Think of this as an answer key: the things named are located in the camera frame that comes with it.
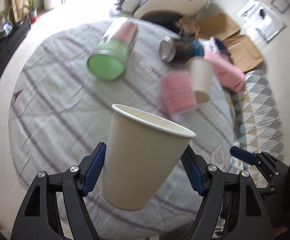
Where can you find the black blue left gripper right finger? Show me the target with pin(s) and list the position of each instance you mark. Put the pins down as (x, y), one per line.
(231, 197)

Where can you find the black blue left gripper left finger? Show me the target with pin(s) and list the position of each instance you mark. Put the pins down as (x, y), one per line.
(38, 216)

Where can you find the cream paper cup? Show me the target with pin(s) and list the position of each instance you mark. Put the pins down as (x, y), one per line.
(142, 150)

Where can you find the pink cup lying front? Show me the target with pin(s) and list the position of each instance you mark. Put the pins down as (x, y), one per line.
(177, 93)

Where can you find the small white paper cup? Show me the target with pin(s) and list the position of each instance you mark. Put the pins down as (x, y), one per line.
(201, 75)

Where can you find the geometric patterned rug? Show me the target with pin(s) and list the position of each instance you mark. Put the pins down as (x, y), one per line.
(257, 123)

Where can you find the striped white tablecloth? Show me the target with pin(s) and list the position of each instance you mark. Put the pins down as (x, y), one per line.
(61, 111)

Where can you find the brown cardboard box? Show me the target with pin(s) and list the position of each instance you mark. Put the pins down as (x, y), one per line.
(244, 54)

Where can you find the green pink glass jar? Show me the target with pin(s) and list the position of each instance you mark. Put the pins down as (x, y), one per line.
(110, 58)

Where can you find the silver colourful metal can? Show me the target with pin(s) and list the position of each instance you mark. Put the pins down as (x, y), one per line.
(179, 49)

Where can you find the white papers on floor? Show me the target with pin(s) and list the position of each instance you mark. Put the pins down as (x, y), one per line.
(259, 17)

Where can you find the potted green plant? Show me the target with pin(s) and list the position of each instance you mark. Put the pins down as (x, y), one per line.
(31, 6)

